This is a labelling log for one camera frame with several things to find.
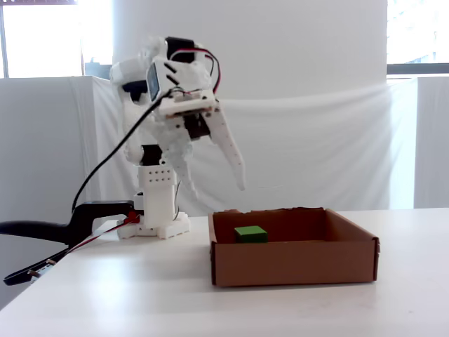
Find small motor controller board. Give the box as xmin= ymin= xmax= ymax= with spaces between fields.
xmin=27 ymin=258 xmax=56 ymax=282

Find red black servo wire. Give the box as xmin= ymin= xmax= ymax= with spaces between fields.
xmin=171 ymin=48 xmax=222 ymax=95

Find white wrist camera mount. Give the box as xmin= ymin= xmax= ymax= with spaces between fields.
xmin=158 ymin=89 xmax=221 ymax=119

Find green cube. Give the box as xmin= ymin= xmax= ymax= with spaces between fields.
xmin=234 ymin=225 xmax=269 ymax=244

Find black camera cable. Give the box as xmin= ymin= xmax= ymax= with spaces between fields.
xmin=71 ymin=89 xmax=176 ymax=216

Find white partition panel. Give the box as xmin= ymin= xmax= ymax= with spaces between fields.
xmin=413 ymin=75 xmax=449 ymax=211
xmin=0 ymin=76 xmax=95 ymax=225

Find brown cardboard box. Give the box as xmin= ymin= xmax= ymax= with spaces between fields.
xmin=207 ymin=206 xmax=381 ymax=288

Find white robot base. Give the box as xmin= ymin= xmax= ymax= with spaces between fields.
xmin=117 ymin=164 xmax=192 ymax=242

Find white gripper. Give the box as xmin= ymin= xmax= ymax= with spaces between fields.
xmin=156 ymin=107 xmax=249 ymax=199

